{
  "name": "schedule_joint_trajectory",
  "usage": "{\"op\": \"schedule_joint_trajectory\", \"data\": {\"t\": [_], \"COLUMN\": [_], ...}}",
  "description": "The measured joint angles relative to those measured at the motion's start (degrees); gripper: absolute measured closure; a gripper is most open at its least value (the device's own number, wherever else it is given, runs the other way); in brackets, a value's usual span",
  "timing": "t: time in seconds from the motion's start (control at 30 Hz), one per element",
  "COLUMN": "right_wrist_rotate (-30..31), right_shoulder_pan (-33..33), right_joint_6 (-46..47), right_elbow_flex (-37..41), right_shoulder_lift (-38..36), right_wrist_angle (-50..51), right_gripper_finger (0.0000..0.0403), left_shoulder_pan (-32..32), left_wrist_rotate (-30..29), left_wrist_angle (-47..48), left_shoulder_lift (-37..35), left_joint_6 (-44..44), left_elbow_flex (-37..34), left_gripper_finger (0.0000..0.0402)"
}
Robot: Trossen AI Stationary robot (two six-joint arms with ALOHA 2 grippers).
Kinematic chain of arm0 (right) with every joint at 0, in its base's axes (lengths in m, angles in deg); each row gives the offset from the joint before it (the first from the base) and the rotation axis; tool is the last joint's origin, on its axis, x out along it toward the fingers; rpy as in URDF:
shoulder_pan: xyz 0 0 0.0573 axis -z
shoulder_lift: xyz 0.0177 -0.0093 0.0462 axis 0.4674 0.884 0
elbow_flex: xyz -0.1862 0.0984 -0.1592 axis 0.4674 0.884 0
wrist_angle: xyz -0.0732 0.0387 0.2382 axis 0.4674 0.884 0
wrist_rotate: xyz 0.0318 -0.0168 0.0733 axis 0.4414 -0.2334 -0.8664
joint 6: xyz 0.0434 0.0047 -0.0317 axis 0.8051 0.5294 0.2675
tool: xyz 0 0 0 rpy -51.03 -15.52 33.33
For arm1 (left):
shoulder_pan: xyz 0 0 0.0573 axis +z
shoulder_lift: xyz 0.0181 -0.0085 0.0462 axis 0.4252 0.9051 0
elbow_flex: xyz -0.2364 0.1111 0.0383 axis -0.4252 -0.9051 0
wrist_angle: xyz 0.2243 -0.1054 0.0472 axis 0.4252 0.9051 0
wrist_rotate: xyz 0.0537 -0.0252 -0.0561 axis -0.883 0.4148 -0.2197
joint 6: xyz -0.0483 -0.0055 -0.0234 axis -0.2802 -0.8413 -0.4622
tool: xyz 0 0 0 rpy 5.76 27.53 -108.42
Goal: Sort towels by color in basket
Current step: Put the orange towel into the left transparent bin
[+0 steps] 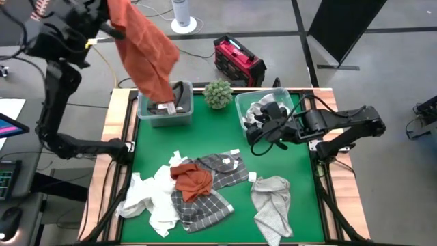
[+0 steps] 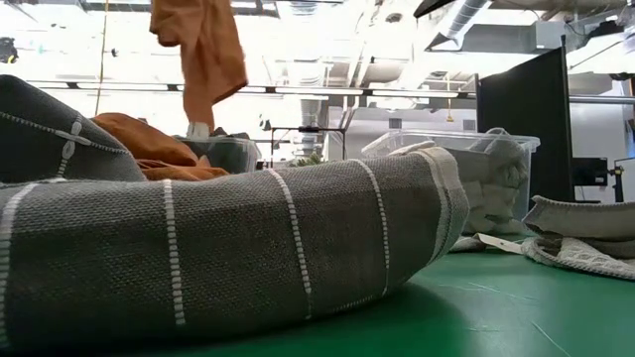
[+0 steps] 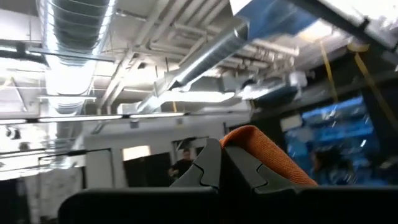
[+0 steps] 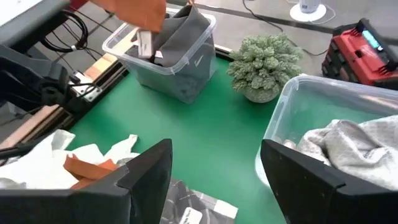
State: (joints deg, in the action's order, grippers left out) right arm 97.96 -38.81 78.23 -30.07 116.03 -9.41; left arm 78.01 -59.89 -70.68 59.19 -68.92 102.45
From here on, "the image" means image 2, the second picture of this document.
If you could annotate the dark grey checked towel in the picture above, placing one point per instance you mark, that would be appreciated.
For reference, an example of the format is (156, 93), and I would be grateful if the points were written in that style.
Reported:
(248, 238)

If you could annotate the dark grey terry towel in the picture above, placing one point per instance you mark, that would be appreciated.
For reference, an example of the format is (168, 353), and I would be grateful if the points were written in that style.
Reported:
(225, 151)

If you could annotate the light grey waffle towel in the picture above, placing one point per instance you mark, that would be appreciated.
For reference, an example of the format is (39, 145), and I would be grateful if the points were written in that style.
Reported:
(585, 218)

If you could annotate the potted green succulent plant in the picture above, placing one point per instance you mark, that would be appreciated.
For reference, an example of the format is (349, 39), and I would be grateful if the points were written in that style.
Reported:
(307, 160)

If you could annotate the clear plastic bin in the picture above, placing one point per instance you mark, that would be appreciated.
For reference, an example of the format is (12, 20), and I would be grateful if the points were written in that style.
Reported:
(248, 156)
(397, 141)

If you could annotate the long ceiling light strip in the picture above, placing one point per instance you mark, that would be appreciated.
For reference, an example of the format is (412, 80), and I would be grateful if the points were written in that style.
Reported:
(317, 91)

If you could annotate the black divider panel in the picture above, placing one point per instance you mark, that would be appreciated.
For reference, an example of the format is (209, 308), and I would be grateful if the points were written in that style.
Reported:
(526, 139)

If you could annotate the small black monitor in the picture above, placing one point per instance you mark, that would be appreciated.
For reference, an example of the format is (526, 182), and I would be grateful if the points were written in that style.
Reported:
(590, 171)

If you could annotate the black equipment stand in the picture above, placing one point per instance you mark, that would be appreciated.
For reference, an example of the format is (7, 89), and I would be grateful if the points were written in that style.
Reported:
(618, 171)

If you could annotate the black ceiling spotlight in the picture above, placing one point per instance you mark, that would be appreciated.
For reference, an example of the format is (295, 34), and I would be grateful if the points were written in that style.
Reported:
(7, 49)

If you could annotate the silver ventilation duct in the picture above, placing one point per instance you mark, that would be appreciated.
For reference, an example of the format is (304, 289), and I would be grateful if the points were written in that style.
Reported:
(466, 15)

